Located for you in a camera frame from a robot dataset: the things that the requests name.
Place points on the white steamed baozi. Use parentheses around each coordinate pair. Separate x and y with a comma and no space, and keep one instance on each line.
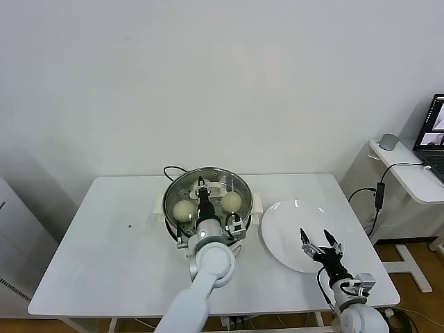
(184,211)
(231,202)

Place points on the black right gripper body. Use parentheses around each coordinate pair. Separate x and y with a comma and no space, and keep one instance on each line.
(332,265)

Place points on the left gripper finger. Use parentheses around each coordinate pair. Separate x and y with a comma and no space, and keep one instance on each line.
(206,193)
(198,190)

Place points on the white electric cooking pot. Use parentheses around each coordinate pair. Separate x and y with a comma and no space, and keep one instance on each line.
(257,204)

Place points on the white side desk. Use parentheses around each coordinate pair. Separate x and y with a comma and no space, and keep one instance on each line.
(406,177)

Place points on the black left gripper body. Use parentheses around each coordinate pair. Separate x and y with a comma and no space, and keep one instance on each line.
(205,208)

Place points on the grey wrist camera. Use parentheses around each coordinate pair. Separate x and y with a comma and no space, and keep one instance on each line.
(364,283)
(236,229)

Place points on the round glass pot lid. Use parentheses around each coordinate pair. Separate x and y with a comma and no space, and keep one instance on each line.
(216,189)

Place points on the white floor appliance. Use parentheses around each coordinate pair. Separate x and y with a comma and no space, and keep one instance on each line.
(21,243)

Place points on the round white plate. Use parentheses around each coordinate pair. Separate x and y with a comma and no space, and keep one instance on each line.
(281,229)

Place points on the perforated steel steamer basket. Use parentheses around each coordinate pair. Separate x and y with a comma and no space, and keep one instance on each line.
(170,228)

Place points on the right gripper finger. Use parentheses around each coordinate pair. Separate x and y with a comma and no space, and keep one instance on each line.
(308,249)
(336,249)

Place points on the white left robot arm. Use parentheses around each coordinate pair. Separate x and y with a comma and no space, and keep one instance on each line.
(211,260)

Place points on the white power strip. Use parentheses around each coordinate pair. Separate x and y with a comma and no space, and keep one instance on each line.
(230,321)

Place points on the dark open laptop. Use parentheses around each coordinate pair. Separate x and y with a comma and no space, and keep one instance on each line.
(431,121)

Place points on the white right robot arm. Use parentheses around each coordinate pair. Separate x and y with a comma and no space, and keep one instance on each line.
(360,319)

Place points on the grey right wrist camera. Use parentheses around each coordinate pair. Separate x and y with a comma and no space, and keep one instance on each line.
(364,283)

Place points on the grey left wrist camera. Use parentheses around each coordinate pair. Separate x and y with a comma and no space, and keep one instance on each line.
(236,229)

